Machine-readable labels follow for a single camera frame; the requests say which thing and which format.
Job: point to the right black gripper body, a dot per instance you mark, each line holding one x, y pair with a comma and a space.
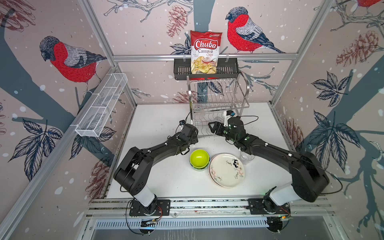
224, 132

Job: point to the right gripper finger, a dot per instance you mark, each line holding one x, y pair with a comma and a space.
216, 130
214, 124

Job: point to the clear glass tumbler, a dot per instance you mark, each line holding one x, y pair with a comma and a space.
246, 158

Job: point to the lime green bowl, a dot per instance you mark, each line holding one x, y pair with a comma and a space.
199, 158

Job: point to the white painted ceramic plate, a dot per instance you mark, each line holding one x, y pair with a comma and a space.
227, 170

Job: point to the leaf pattern bowl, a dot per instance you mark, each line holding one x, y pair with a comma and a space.
200, 169

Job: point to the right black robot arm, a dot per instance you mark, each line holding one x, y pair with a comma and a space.
309, 179

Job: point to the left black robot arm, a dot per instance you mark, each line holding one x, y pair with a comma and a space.
134, 170

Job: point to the steel two-tier dish rack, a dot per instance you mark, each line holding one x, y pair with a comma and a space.
209, 99

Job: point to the red Chuba chips bag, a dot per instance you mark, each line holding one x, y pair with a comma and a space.
205, 50

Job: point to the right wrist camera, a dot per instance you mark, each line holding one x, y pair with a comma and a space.
227, 115

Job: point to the black wall basket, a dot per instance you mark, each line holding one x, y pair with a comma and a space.
227, 68

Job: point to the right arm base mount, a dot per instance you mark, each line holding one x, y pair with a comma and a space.
267, 207

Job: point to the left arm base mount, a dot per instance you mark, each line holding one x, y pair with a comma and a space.
156, 208

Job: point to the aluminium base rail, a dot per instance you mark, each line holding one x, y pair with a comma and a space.
207, 207

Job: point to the white wire mesh shelf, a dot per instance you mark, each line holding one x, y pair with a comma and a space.
98, 113

